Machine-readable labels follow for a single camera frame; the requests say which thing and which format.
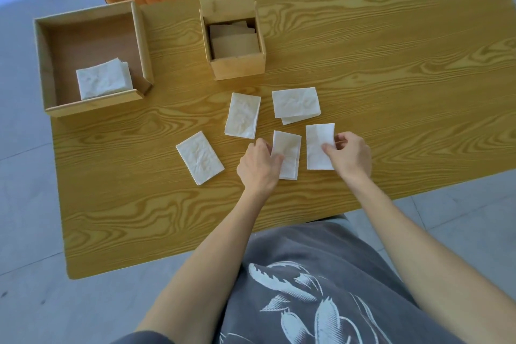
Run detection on person's right hand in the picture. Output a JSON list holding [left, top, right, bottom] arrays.
[[321, 131, 372, 184]]

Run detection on person's left hand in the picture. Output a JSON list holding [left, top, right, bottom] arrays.
[[236, 138, 285, 196]]

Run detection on white napkin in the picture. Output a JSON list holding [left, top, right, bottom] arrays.
[[176, 131, 225, 186], [272, 87, 322, 126], [306, 123, 336, 171], [224, 92, 262, 139], [76, 58, 134, 101], [271, 130, 302, 181]]

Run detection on person's right forearm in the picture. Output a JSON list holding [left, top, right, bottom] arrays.
[[339, 170, 516, 344]]

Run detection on person's left forearm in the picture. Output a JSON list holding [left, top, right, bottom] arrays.
[[135, 187, 279, 344]]

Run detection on wooden tissue box with lid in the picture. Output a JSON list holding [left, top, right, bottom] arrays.
[[189, 0, 267, 81]]

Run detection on grey printed t-shirt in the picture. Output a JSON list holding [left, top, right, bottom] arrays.
[[214, 215, 464, 344]]

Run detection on stack of napkins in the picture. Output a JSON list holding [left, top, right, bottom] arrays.
[[208, 20, 260, 60]]

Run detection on open wooden tray box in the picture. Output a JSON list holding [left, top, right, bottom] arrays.
[[33, 0, 155, 119]]

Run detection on dark shorts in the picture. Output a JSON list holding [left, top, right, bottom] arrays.
[[111, 330, 176, 344]]

